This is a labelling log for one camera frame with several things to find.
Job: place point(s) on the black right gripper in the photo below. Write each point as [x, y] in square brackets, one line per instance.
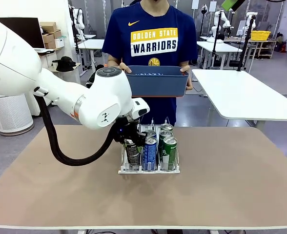
[238, 4]

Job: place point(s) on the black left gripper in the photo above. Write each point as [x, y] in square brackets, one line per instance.
[126, 130]

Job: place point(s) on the black beverage can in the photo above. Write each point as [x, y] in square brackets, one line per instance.
[132, 153]

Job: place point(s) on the dark green white-label can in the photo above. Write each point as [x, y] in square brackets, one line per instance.
[170, 151]

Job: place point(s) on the person's left forearm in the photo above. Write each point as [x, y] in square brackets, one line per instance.
[191, 62]

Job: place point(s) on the person's right forearm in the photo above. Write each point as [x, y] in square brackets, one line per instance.
[113, 60]

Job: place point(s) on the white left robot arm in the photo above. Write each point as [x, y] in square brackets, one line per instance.
[60, 92]

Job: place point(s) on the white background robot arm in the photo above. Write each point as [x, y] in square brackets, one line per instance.
[225, 23]
[250, 14]
[79, 22]

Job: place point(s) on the blue beverage can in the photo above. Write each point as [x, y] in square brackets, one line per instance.
[150, 156]
[151, 133]

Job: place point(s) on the white plastic can dispenser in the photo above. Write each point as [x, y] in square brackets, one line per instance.
[148, 171]

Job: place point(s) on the person's right hand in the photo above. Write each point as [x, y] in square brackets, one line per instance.
[125, 67]

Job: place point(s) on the person's left hand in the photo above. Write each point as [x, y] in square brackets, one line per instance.
[189, 81]

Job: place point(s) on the black stand pole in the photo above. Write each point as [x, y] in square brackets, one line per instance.
[216, 44]
[246, 44]

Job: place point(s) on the yellow plastic basket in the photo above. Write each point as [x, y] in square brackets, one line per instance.
[260, 35]

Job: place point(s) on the wooden shelf rack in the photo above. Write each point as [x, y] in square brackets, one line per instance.
[268, 48]

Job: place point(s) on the red fire extinguisher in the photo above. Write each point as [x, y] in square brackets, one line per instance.
[282, 46]

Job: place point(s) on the person in blue shirt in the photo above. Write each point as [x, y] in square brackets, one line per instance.
[153, 24]

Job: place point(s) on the small white rolling table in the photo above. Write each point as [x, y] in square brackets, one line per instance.
[78, 65]

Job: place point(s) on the large white side table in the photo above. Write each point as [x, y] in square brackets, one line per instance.
[243, 97]

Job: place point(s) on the black hat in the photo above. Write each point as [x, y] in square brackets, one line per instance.
[65, 64]

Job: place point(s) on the white box teal lid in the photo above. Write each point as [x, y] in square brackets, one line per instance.
[60, 42]

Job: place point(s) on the white air purifier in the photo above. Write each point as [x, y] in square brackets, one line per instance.
[11, 114]

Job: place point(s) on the cardboard box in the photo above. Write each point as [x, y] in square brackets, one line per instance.
[48, 26]
[48, 40]
[57, 33]

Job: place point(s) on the black computer monitor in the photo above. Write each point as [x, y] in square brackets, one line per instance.
[24, 29]

